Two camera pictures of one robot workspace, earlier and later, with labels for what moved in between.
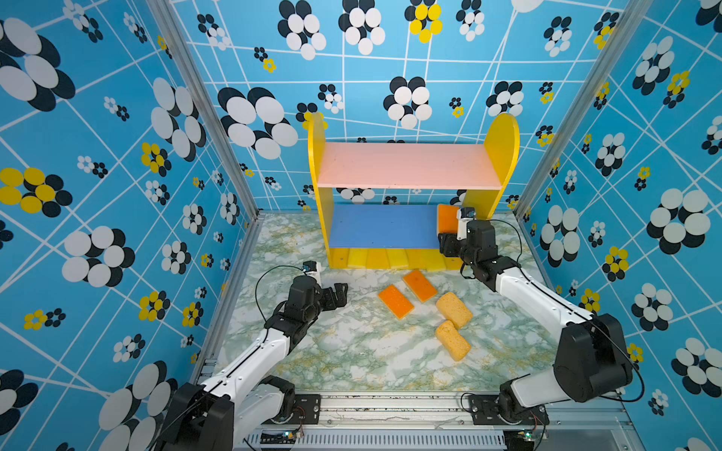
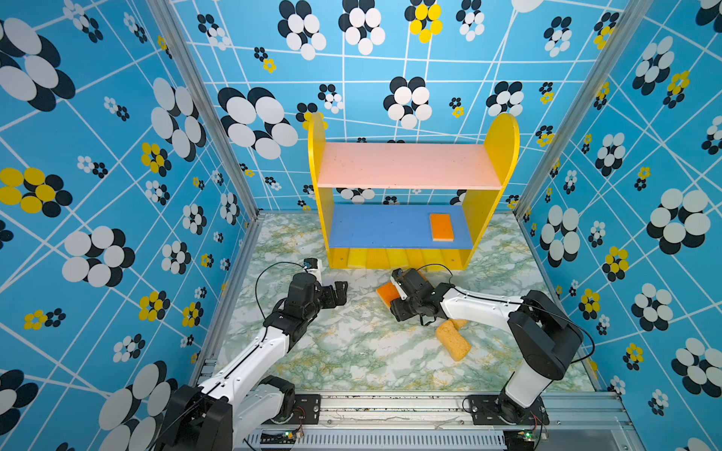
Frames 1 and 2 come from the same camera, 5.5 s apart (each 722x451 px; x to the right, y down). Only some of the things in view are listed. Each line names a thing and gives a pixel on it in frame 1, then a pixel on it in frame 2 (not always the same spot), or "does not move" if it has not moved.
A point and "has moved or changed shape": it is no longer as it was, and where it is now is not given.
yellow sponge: [357, 257] does not move
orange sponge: [399, 303] does not move
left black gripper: [341, 296] does not move
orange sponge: [447, 219] has moved or changed shape
